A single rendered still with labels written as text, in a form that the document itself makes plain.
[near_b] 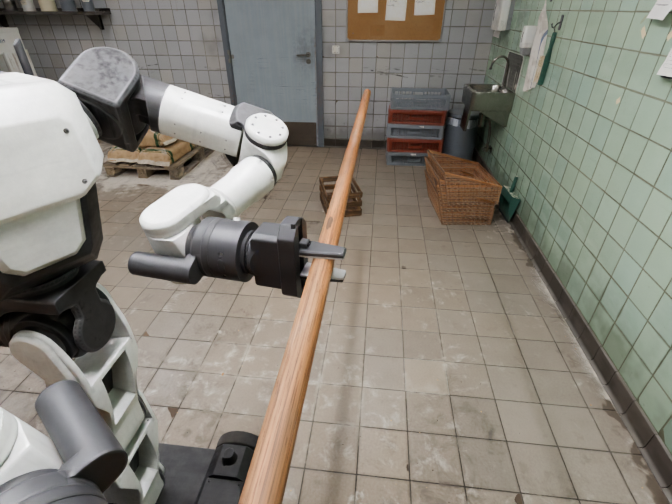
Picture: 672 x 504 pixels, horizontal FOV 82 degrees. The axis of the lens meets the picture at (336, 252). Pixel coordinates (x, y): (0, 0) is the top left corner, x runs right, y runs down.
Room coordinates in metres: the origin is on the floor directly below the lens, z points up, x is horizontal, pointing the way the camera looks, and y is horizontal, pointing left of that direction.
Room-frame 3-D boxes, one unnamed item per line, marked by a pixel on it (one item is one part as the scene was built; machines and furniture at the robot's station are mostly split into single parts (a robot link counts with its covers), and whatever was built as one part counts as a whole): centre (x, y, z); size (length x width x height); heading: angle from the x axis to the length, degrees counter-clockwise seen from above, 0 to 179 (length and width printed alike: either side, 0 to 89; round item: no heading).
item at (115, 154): (4.10, 2.15, 0.22); 0.62 x 0.36 x 0.15; 179
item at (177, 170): (4.37, 1.94, 0.07); 1.20 x 0.80 x 0.14; 174
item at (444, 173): (3.02, -1.03, 0.32); 0.56 x 0.49 x 0.28; 2
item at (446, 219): (3.03, -1.03, 0.14); 0.56 x 0.49 x 0.28; 0
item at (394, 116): (4.34, -0.88, 0.53); 0.60 x 0.40 x 0.16; 80
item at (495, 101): (3.75, -1.38, 0.71); 0.47 x 0.36 x 0.91; 174
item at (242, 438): (0.81, 0.35, 0.10); 0.20 x 0.05 x 0.20; 84
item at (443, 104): (4.34, -0.89, 0.68); 0.60 x 0.40 x 0.16; 84
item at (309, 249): (0.44, 0.02, 1.22); 0.06 x 0.03 x 0.02; 76
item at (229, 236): (0.46, 0.11, 1.20); 0.12 x 0.10 x 0.13; 76
